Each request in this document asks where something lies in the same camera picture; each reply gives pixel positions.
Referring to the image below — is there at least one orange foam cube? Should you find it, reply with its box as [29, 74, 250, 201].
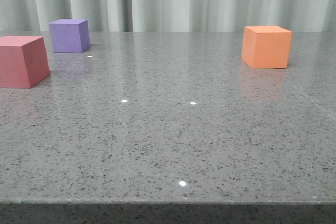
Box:
[241, 26, 292, 69]

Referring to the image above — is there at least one pale green curtain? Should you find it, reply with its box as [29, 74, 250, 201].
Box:
[1, 0, 335, 32]

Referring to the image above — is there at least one purple foam cube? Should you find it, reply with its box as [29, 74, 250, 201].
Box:
[49, 19, 90, 53]

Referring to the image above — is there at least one red foam cube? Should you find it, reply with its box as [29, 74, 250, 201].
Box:
[1, 36, 50, 88]

